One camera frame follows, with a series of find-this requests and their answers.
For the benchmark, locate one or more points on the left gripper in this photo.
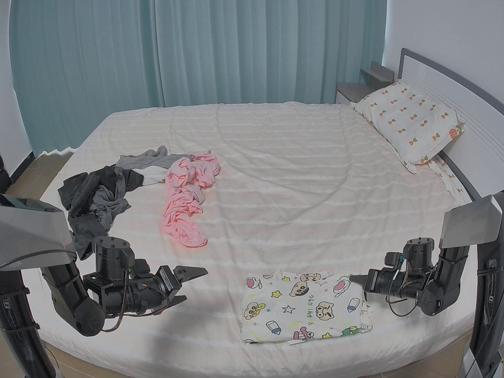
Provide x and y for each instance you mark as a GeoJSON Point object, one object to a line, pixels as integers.
{"type": "Point", "coordinates": [149, 291]}

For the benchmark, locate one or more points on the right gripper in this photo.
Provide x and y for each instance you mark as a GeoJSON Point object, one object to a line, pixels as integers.
{"type": "Point", "coordinates": [382, 282]}

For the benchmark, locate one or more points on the white printed pyjama top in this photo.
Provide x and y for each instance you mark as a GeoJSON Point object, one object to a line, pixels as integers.
{"type": "Point", "coordinates": [299, 309]}

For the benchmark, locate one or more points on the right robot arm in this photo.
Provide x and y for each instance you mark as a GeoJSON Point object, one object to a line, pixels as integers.
{"type": "Point", "coordinates": [468, 226]}

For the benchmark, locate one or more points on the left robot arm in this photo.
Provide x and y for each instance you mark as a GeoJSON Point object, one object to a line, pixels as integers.
{"type": "Point", "coordinates": [35, 226]}

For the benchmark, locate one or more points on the bed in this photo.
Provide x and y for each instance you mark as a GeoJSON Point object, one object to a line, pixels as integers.
{"type": "Point", "coordinates": [299, 179]}

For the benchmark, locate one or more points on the flat white printed pillow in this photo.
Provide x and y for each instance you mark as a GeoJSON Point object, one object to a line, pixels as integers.
{"type": "Point", "coordinates": [449, 175]}

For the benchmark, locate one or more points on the pink garment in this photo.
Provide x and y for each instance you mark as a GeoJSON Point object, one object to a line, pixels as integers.
{"type": "Point", "coordinates": [185, 199]}

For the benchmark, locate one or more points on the dark grey garment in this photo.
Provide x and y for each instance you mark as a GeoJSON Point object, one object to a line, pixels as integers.
{"type": "Point", "coordinates": [86, 191]}

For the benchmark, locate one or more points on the grey white bedside table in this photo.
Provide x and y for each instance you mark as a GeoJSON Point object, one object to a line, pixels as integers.
{"type": "Point", "coordinates": [350, 93]}

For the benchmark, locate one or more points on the blue-green curtain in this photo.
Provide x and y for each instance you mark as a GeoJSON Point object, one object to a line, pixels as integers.
{"type": "Point", "coordinates": [267, 34]}
{"type": "Point", "coordinates": [86, 53]}

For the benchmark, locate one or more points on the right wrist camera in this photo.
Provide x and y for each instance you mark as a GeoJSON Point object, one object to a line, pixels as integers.
{"type": "Point", "coordinates": [393, 260]}

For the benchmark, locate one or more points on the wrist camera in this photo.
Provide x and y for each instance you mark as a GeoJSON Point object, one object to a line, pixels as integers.
{"type": "Point", "coordinates": [393, 260]}
{"type": "Point", "coordinates": [141, 267]}

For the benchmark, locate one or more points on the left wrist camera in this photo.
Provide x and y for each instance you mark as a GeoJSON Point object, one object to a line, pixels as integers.
{"type": "Point", "coordinates": [141, 267]}

